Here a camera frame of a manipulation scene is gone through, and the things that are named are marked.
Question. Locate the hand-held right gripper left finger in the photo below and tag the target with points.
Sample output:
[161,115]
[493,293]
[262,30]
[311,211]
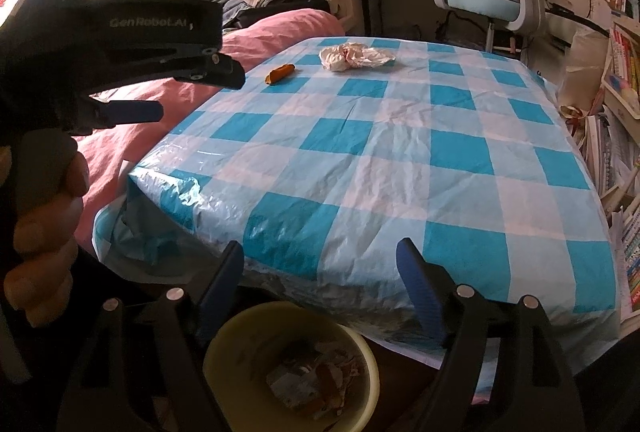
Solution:
[225,277]

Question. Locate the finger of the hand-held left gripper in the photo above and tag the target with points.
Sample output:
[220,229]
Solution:
[225,71]
[135,111]

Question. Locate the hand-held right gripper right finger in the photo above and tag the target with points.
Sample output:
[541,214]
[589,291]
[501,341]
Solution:
[420,287]

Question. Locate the yellow plastic bucket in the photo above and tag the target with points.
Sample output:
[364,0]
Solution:
[225,342]

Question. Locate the grey green drink carton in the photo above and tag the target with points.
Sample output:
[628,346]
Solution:
[292,384]

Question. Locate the stained paper napkin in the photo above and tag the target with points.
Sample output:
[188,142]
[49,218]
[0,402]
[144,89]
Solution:
[355,56]

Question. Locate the person's left hand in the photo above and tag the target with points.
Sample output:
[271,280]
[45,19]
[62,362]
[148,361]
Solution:
[45,252]

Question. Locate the pink duvet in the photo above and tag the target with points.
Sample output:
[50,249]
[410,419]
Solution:
[280,32]

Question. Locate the dark clothing pile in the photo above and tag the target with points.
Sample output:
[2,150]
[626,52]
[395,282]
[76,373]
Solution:
[270,15]

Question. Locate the blue white checkered tablecloth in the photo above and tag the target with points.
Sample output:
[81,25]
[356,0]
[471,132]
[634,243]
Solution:
[380,162]

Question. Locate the shelf of books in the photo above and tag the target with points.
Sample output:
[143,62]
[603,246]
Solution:
[630,282]

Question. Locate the clear plastic bag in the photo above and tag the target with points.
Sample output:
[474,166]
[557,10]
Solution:
[585,62]

